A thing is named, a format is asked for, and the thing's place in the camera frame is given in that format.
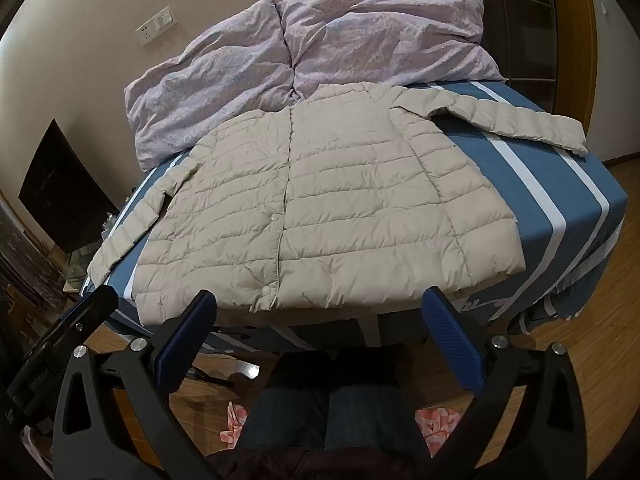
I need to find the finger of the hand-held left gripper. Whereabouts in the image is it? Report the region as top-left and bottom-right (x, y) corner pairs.
(47, 286), (121, 346)

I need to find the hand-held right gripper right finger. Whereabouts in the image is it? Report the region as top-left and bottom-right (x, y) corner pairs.
(421, 286), (588, 480)

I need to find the wooden door frame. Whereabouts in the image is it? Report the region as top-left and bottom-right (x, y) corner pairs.
(547, 0), (601, 116)

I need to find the dark glass door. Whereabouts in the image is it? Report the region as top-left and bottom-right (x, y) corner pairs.
(452, 0), (558, 98)

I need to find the cluttered side table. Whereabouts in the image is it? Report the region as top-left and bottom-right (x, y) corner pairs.
(0, 200), (101, 311)

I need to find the black television screen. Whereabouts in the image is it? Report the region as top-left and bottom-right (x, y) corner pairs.
(18, 119), (121, 253)

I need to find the bed with blue striped sheet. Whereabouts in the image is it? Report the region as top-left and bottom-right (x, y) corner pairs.
(82, 79), (628, 356)

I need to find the pink patterned slipper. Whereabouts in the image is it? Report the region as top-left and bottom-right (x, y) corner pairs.
(220, 400), (251, 448)
(415, 406), (463, 443)

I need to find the beige puffer jacket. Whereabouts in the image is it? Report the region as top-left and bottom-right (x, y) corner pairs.
(86, 82), (590, 326)

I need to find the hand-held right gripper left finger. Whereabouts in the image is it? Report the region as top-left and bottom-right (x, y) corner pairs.
(52, 289), (236, 480)

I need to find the pink floral duvet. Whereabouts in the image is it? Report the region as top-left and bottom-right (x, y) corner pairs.
(123, 0), (506, 173)

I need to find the person's right leg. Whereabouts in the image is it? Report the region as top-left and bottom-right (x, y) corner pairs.
(325, 355), (433, 461)

